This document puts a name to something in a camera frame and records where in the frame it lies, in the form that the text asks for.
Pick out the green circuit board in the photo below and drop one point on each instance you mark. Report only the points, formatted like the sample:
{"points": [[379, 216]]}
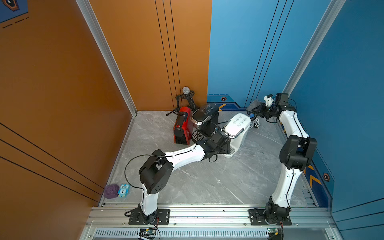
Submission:
{"points": [[278, 234], [147, 234]]}

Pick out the black coffee machine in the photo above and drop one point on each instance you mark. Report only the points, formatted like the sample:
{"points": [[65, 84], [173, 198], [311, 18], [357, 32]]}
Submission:
{"points": [[205, 121]]}

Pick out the blue owl toy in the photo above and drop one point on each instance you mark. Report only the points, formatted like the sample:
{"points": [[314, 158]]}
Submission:
{"points": [[124, 190]]}

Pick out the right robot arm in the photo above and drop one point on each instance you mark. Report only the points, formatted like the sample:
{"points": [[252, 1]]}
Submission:
{"points": [[296, 154]]}

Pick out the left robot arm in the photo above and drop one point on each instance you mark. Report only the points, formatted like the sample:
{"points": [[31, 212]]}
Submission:
{"points": [[156, 171]]}

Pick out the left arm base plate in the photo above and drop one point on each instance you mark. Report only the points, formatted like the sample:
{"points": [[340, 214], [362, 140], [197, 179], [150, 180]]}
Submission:
{"points": [[160, 217]]}

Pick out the right green circuit board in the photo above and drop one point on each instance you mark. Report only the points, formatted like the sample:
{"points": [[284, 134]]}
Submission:
{"points": [[278, 234]]}

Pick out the red coffee machine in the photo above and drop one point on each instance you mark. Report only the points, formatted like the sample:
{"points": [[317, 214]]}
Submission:
{"points": [[183, 127]]}

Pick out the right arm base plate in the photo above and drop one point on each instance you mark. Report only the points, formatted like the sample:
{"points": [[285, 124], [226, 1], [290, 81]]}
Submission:
{"points": [[258, 217]]}

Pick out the purple toy cube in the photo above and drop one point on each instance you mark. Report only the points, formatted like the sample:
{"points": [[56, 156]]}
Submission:
{"points": [[111, 191]]}

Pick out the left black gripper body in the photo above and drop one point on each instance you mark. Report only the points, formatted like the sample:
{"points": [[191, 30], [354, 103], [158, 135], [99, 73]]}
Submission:
{"points": [[225, 149]]}

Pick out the left green circuit board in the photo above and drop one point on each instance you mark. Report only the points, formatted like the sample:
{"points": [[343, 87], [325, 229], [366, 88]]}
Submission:
{"points": [[147, 234]]}

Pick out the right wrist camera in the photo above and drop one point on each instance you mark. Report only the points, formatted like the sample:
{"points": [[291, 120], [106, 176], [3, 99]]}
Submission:
{"points": [[277, 100]]}

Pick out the white coffee machine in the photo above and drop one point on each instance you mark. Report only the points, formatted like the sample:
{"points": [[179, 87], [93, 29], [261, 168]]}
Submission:
{"points": [[237, 129]]}

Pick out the grey wiping cloth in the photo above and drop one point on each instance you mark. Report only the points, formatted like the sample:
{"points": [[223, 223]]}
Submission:
{"points": [[255, 109]]}

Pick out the aluminium front rail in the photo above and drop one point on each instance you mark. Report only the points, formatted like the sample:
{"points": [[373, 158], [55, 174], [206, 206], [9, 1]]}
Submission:
{"points": [[211, 216]]}

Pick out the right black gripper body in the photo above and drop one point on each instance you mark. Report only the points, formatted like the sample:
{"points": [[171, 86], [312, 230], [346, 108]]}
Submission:
{"points": [[265, 111]]}

